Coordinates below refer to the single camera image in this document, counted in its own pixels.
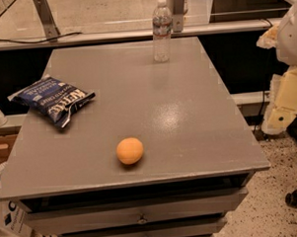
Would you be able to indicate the clear plastic water bottle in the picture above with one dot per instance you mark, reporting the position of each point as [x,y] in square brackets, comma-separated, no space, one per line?
[162,31]

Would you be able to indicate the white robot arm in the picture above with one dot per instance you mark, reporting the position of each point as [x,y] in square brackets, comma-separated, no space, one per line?
[282,108]

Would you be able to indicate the orange fruit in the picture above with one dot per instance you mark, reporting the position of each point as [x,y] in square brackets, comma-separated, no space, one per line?
[129,151]

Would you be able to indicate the grey drawer cabinet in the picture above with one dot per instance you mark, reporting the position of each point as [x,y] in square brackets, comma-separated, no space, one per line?
[195,139]

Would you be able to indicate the blue potato chips bag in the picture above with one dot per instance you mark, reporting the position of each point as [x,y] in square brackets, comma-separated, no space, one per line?
[53,98]

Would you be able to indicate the grey drawer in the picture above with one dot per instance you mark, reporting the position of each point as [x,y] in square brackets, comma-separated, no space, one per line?
[189,228]
[86,219]

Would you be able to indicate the top grey drawer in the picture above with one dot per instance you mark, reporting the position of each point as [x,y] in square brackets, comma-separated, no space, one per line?
[86,219]

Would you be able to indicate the brown cardboard box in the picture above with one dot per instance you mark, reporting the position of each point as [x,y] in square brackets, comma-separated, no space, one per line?
[6,146]

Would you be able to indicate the black chair caster wheel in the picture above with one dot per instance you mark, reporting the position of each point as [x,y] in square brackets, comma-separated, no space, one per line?
[291,199]

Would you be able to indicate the white printed box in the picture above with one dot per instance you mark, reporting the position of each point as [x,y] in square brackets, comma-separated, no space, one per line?
[12,221]

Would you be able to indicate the middle metal bracket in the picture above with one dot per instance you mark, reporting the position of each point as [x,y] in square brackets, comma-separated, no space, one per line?
[178,9]

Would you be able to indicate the metal bracket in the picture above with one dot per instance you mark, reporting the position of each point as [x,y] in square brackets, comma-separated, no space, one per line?
[178,9]
[46,19]

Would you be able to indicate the left metal bracket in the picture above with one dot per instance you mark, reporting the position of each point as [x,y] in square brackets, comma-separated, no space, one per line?
[46,19]

